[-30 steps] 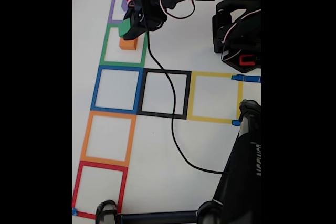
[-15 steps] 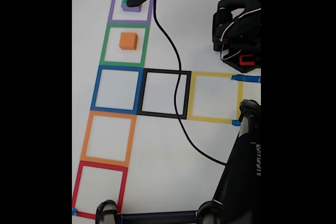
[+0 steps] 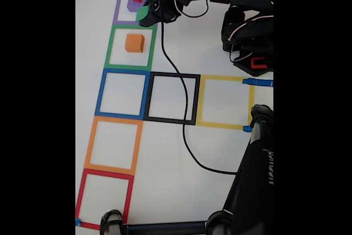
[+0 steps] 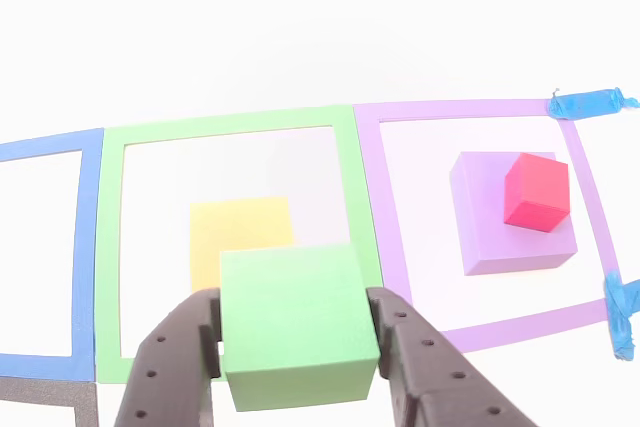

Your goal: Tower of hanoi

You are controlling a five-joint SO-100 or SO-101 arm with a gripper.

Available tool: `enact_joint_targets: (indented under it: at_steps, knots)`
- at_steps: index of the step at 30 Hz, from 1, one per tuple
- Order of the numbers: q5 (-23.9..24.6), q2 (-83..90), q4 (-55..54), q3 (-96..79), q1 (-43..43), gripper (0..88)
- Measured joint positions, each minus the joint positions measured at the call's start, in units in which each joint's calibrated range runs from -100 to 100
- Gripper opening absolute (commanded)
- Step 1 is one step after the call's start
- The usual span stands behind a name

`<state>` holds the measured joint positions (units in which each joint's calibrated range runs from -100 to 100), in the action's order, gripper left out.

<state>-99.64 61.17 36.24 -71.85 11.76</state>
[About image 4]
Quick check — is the green cube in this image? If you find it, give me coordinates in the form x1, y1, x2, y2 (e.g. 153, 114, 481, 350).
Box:
219, 242, 381, 413

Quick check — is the orange cube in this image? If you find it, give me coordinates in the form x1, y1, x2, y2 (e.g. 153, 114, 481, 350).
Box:
189, 196, 296, 296

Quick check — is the large purple cube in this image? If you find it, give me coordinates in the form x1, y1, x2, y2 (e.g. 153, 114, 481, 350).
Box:
448, 150, 579, 277

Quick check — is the small red cube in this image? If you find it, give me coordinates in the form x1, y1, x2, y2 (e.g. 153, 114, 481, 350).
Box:
503, 151, 571, 235

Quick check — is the blue tape strip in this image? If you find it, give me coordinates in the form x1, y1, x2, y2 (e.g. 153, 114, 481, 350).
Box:
546, 86, 640, 122
603, 270, 640, 362

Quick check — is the black square frame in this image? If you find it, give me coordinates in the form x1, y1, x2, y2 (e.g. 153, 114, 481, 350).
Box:
0, 375, 100, 427

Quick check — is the green square frame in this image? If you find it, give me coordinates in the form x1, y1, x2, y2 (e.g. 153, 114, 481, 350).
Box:
94, 105, 385, 384

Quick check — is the purple square frame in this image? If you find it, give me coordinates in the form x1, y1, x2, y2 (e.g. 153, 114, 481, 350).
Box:
352, 98, 624, 354

